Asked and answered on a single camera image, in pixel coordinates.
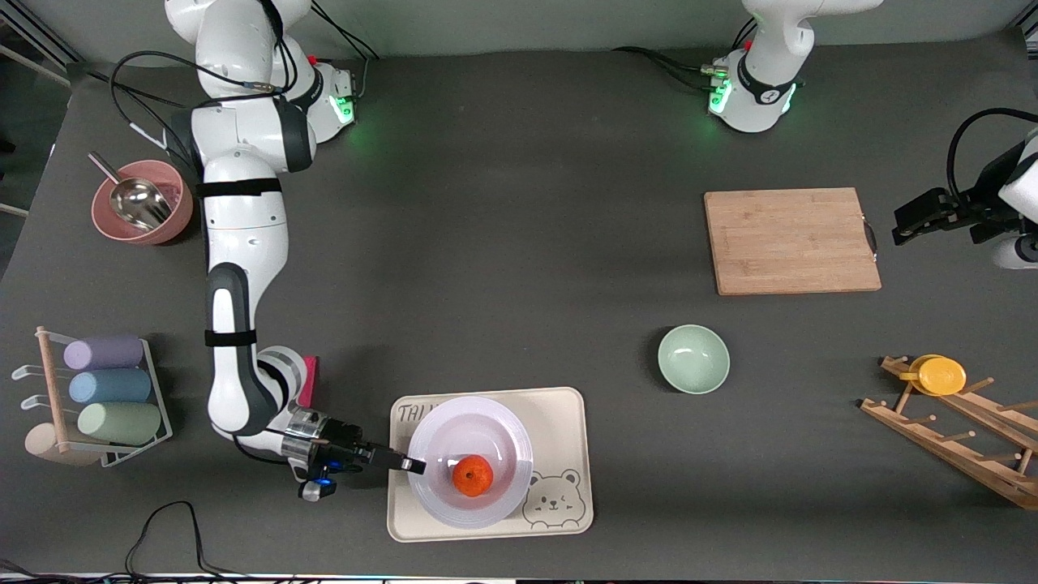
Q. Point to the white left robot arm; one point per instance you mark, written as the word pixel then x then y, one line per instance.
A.
pixel 762 81

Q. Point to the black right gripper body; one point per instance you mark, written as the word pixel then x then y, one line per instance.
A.
pixel 347 448

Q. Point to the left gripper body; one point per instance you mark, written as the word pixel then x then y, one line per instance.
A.
pixel 962 208

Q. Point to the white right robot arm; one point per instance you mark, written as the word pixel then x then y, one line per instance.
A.
pixel 243 227

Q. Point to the blue cup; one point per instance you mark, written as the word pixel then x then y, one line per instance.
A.
pixel 109 387

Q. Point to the pink folded cloth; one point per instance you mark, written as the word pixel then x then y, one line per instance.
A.
pixel 309 381

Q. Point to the white round plate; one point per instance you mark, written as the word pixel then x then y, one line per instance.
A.
pixel 474 426

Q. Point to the bamboo cutting board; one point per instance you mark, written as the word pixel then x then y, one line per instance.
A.
pixel 787 243

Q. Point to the pink bowl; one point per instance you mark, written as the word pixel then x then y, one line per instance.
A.
pixel 109 223

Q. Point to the purple cup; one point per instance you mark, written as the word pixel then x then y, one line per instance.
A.
pixel 104 353

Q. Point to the beige cup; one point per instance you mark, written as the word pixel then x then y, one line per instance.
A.
pixel 40 444

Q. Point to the metal scoop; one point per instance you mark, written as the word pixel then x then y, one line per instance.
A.
pixel 142 203

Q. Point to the beige bear print tray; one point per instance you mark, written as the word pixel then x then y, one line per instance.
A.
pixel 559 422

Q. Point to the wooden cup drying rack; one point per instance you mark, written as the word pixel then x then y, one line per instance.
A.
pixel 949 454

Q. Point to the pale green cup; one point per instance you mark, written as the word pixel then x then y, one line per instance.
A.
pixel 120 423

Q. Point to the orange fruit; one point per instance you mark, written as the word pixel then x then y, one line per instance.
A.
pixel 473 475

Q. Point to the mint green bowl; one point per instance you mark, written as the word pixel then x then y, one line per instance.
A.
pixel 693 359

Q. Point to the yellow cup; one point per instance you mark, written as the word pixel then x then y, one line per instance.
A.
pixel 941 375

